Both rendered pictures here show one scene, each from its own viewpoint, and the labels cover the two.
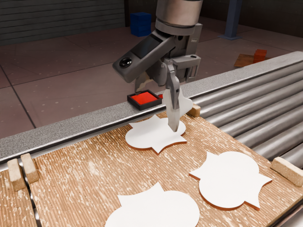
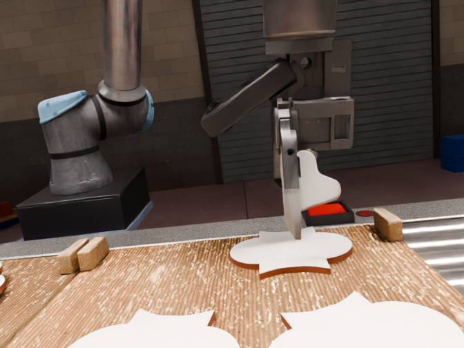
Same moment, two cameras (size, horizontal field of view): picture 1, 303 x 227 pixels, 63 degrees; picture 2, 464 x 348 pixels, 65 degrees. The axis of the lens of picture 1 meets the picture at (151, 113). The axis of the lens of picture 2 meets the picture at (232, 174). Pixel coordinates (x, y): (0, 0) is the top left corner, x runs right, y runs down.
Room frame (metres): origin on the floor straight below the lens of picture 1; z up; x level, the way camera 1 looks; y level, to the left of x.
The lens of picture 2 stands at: (0.08, -0.22, 1.13)
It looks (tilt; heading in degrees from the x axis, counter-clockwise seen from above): 11 degrees down; 38
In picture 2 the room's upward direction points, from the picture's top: 7 degrees counter-clockwise
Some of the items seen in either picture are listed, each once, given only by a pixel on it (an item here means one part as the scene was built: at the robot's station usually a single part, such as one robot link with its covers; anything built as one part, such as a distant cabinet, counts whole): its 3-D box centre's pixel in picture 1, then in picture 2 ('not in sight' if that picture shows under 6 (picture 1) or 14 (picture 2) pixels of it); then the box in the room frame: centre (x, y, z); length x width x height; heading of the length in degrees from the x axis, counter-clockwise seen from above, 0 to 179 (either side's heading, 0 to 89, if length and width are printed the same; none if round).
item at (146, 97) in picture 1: (144, 99); (326, 213); (0.64, 0.02, 0.92); 0.06 x 0.06 x 0.01; 33
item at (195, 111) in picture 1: (190, 107); (387, 223); (0.55, -0.10, 0.95); 0.06 x 0.02 x 0.03; 34
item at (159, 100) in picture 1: (144, 99); (325, 212); (0.64, 0.02, 0.92); 0.08 x 0.08 x 0.02; 33
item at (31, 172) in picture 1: (29, 167); (93, 252); (0.33, 0.22, 0.95); 0.06 x 0.02 x 0.03; 34
